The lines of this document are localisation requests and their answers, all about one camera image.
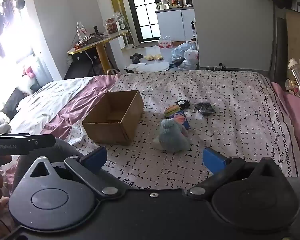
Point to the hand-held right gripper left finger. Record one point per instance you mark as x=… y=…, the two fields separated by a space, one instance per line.
x=95 y=158

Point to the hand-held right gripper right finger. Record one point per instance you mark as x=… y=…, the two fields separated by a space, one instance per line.
x=213 y=158

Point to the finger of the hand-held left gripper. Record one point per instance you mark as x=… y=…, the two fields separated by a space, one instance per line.
x=41 y=141

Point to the brown cardboard box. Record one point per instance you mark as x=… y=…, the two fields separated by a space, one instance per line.
x=107 y=132

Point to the blue planet print tissue packet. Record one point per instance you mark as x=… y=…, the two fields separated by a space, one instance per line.
x=182 y=120

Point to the black item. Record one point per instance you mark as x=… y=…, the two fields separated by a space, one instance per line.
x=203 y=108

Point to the black and white plush toy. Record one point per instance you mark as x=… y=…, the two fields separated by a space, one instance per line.
x=183 y=103

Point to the hamburger plush toy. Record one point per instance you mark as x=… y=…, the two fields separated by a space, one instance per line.
x=172 y=110

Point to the person's leg in grey pants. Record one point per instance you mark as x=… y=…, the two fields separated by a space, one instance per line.
x=62 y=147

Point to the white and mauve quilt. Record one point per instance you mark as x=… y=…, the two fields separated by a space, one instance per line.
x=65 y=110

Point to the white pillow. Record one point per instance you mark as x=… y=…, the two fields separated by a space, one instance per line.
x=27 y=85

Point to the patterned white bed sheet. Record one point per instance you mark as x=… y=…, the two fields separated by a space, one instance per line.
x=227 y=92

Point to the pink plush toy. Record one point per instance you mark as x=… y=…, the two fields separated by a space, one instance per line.
x=29 y=71

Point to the black low cabinet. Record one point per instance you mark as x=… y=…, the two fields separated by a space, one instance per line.
x=77 y=67

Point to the black power strip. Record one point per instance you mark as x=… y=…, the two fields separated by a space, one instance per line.
x=216 y=67

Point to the pink blanket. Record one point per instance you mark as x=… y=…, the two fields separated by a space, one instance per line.
x=295 y=110

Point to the white plastic bag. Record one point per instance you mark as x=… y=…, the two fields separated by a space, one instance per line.
x=190 y=60

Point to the round gold-rimmed table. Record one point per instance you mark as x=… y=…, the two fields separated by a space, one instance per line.
x=100 y=52

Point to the black slipper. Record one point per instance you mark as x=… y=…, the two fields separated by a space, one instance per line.
x=135 y=60
x=137 y=55

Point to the white floor mat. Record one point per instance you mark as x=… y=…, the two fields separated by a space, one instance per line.
x=152 y=67

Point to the blue plastic bag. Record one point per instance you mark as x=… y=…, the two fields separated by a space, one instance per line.
x=181 y=52

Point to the yellow slipper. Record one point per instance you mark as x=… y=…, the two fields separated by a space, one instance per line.
x=158 y=56
x=149 y=57

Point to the clear water bottle red label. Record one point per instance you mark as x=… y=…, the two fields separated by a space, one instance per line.
x=81 y=32

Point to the clear bottle white cap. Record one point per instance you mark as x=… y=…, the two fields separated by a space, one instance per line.
x=295 y=72

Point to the hanging clothes at window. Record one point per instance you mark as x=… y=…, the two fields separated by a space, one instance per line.
x=0 y=25

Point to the pack of water bottles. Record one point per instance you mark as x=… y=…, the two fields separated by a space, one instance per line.
x=165 y=43

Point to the dark grey board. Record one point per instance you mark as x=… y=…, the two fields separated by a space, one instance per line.
x=280 y=50

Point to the white standing fan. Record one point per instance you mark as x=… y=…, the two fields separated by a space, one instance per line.
x=127 y=33

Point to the white spray bottle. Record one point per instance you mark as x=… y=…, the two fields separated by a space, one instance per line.
x=193 y=30

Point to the red patterned box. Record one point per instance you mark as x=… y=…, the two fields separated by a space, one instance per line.
x=111 y=27

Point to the white kitchen cabinet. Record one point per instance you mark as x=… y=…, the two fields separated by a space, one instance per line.
x=172 y=23

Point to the brown cardboard sheet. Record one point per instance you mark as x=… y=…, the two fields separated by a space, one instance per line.
x=298 y=37

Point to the black framed glass door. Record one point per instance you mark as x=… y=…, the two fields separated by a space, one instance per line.
x=145 y=10

